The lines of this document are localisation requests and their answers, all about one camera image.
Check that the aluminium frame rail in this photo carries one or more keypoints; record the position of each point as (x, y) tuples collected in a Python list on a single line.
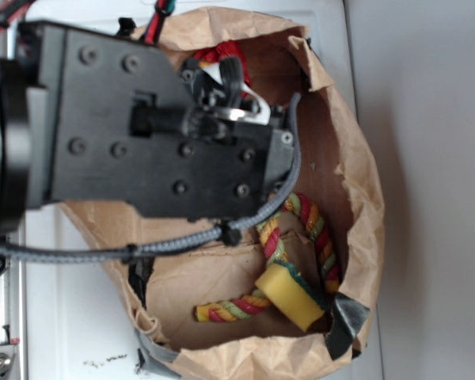
[(12, 321)]

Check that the brown paper bag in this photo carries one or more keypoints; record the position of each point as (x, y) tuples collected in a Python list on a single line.
[(200, 316)]

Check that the red paper ball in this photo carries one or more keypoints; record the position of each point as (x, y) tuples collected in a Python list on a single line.
[(210, 57)]

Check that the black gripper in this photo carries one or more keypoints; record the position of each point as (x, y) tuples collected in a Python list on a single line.
[(112, 120)]

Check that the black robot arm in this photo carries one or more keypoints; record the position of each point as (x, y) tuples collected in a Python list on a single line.
[(16, 141)]

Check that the yellow sponge with green pad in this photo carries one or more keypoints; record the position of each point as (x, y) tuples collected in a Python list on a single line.
[(284, 287)]

